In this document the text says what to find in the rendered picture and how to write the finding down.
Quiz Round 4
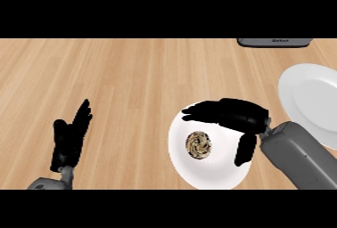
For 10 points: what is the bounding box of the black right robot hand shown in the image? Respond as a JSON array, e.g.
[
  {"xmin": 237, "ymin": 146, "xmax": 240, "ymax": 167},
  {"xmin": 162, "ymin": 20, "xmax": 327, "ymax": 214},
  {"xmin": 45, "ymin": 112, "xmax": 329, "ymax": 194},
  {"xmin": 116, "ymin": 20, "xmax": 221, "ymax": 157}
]
[{"xmin": 181, "ymin": 97, "xmax": 271, "ymax": 167}]

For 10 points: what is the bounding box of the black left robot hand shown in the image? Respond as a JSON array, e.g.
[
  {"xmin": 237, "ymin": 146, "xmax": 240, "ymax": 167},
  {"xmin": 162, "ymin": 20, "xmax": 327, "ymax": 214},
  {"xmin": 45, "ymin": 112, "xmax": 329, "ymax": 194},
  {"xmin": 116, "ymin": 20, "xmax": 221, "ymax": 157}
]
[{"xmin": 49, "ymin": 98, "xmax": 95, "ymax": 174}]

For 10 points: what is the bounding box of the brown swirled cupcake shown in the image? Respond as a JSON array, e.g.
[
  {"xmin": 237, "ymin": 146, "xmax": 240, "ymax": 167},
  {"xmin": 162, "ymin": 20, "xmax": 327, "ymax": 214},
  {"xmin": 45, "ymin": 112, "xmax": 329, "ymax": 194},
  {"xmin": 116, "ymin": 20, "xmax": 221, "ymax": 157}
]
[{"xmin": 185, "ymin": 130, "xmax": 213, "ymax": 160}]

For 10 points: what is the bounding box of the large white plate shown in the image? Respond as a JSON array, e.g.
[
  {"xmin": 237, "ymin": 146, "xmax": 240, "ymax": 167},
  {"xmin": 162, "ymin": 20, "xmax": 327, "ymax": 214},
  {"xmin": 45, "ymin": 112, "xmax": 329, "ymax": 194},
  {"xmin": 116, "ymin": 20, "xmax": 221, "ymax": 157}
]
[{"xmin": 277, "ymin": 62, "xmax": 337, "ymax": 151}]

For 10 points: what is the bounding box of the dark grey appliance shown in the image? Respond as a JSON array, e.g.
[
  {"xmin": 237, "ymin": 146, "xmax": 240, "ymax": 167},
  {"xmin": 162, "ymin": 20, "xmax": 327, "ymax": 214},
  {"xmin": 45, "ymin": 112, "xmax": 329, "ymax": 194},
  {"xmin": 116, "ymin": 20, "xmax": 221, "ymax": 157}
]
[{"xmin": 236, "ymin": 37, "xmax": 315, "ymax": 49}]

